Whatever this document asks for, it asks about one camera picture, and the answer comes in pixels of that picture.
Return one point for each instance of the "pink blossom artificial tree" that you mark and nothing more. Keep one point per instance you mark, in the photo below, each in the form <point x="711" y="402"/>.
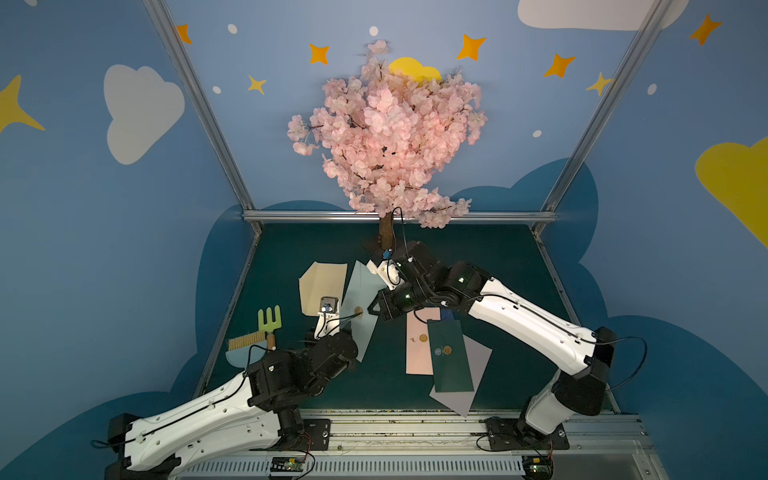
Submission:
<point x="386" y="132"/>

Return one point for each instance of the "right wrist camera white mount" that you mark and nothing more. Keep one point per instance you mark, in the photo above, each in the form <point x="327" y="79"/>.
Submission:
<point x="386" y="271"/>

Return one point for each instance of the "pink envelope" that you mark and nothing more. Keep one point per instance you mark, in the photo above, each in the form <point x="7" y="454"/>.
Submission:
<point x="418" y="356"/>

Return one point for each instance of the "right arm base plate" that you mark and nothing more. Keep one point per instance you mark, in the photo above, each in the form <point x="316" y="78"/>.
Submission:
<point x="507" y="434"/>

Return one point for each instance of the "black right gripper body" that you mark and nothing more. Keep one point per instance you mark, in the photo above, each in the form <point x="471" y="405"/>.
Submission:
<point x="389" y="303"/>

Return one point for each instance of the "lavender envelope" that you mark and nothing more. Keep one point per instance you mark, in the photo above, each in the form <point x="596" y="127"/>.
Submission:
<point x="461" y="402"/>

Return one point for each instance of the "green garden fork wooden handle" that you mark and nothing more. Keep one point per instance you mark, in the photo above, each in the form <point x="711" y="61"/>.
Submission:
<point x="269" y="320"/>

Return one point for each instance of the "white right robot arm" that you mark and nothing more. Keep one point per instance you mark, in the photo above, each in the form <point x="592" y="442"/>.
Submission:
<point x="583" y="357"/>

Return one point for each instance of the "light teal envelope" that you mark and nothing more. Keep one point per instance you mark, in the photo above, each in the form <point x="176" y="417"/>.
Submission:
<point x="362" y="289"/>

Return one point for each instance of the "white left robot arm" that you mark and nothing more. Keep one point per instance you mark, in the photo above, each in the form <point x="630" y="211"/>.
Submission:
<point x="257" y="409"/>

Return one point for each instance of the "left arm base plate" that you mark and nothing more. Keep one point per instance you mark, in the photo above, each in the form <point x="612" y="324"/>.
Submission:
<point x="312" y="436"/>

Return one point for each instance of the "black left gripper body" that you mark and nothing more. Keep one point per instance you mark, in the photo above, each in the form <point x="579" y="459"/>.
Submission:
<point x="341" y="346"/>

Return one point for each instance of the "dark green envelope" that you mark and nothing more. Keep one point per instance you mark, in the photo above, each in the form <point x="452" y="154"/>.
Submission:
<point x="451" y="370"/>

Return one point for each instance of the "dark blue envelope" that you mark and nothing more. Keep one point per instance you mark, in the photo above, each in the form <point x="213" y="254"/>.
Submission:
<point x="446" y="314"/>

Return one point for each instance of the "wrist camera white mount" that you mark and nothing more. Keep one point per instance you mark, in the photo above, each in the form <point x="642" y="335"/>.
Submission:
<point x="386" y="271"/>
<point x="328" y="317"/>

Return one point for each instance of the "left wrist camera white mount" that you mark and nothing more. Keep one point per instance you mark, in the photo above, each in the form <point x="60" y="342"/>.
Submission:
<point x="328" y="317"/>

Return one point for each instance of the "cream yellow envelope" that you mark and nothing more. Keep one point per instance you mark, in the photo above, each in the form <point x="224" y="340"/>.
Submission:
<point x="321" y="280"/>

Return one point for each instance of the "aluminium rail front frame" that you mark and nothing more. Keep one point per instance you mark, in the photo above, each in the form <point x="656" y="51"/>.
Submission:
<point x="379" y="444"/>

